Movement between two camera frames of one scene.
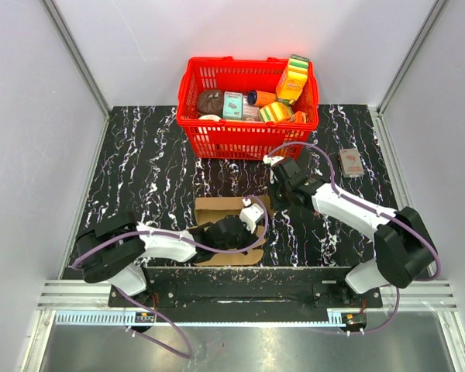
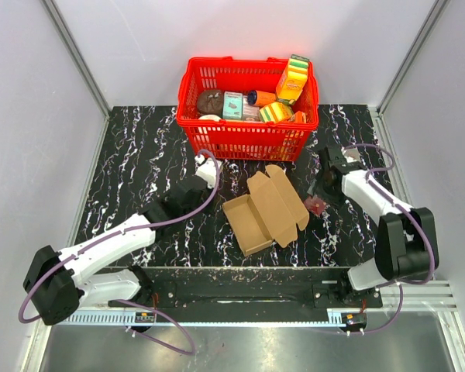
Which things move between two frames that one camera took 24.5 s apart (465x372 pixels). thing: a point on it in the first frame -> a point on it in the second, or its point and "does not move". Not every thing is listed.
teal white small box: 232,105 does not move
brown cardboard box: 208,210 -> 270,211
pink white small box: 250,112 does not move
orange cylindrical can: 259,98 does not move
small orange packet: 298,117 does not move
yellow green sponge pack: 293,80 does not move
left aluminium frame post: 67,36 does not move
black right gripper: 284,205 -> 319,178
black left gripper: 249,235 -> 208,190
